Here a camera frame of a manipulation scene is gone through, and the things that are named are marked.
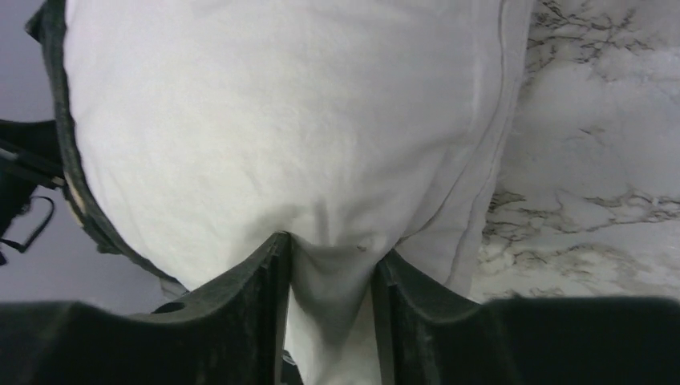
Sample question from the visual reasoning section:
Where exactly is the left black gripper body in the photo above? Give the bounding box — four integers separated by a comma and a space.
1, 120, 66, 253

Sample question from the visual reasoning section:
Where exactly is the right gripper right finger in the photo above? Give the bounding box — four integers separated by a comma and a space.
372, 252, 679, 384

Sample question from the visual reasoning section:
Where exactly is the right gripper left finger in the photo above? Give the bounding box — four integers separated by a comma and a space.
1, 233, 291, 384

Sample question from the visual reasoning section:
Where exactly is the black floral plush pillowcase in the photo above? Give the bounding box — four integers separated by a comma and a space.
25, 0, 177, 283

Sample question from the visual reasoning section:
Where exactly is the white pillow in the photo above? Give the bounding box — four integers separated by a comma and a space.
64, 1, 534, 384

